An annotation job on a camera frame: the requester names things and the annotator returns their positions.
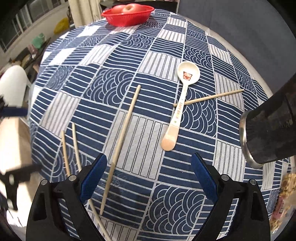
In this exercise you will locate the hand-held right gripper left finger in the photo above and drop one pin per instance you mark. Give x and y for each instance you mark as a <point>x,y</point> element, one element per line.
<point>92,178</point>

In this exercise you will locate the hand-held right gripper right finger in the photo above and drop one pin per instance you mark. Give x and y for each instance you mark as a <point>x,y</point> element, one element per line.
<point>204,178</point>

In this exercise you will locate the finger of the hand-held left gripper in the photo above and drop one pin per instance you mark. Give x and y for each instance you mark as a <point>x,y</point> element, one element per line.
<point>25,171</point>
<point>13,112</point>

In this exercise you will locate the wooden chopstick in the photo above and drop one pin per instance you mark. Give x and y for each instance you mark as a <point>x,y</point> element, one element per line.
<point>219,95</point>
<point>76,143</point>
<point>65,153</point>
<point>137,92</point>

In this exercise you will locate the black cylindrical utensil holder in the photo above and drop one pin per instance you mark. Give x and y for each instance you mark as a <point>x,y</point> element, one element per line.
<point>270,129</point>

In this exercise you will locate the green container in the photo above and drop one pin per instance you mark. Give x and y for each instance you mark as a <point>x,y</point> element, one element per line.
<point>40,41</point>

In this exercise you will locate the clear plastic cookie box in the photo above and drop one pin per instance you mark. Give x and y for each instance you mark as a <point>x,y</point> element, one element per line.
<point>285,185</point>

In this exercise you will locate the window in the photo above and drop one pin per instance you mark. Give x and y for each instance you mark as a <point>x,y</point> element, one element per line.
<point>23,20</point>

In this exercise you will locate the yellow bag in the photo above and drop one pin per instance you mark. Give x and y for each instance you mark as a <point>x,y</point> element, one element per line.
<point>62,26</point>

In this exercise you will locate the beige curtain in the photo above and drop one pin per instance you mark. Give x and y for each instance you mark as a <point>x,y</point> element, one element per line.
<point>85,11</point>

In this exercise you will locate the blue patterned tablecloth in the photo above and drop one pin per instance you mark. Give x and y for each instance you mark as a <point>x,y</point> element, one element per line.
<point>138,51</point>

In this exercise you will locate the red plastic basket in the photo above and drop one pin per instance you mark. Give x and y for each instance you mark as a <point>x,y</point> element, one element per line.
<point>127,19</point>

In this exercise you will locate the red apple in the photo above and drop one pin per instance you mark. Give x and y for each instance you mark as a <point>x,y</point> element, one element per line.
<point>135,8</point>
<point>118,8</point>

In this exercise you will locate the grey backdrop board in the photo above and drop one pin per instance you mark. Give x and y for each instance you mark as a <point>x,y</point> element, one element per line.
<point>231,18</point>

